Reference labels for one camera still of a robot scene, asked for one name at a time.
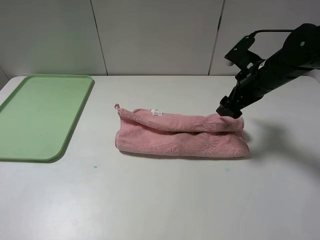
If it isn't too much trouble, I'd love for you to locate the green plastic tray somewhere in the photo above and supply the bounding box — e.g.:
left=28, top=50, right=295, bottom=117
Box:
left=0, top=74, right=95, bottom=163

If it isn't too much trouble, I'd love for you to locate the pink fluffy towel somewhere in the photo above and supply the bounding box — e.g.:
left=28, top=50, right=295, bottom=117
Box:
left=114, top=104, right=250, bottom=158

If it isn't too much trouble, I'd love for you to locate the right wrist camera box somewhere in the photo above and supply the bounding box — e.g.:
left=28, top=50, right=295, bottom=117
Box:
left=224, top=34, right=262, bottom=73

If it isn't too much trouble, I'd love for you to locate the white towel label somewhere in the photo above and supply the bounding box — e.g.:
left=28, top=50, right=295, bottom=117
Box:
left=151, top=109, right=163, bottom=117

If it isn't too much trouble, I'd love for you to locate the black right camera cable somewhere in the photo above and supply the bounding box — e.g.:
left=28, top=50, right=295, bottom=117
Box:
left=247, top=29, right=293, bottom=41

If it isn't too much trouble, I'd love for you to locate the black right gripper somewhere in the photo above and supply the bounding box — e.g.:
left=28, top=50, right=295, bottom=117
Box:
left=216, top=67, right=270, bottom=119

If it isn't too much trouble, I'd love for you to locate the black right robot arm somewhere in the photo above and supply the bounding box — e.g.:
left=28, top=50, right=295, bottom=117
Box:
left=216, top=23, right=320, bottom=119

